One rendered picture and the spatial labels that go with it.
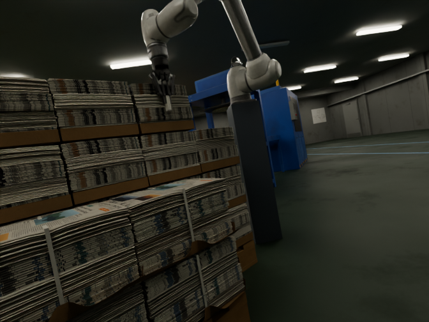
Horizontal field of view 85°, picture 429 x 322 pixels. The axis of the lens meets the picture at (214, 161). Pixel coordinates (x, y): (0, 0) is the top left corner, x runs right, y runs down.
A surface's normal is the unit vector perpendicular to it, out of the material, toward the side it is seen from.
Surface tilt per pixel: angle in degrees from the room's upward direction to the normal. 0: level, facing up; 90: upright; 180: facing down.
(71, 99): 90
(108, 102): 90
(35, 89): 90
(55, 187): 91
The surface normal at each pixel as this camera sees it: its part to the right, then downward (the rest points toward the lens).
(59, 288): 0.64, -0.08
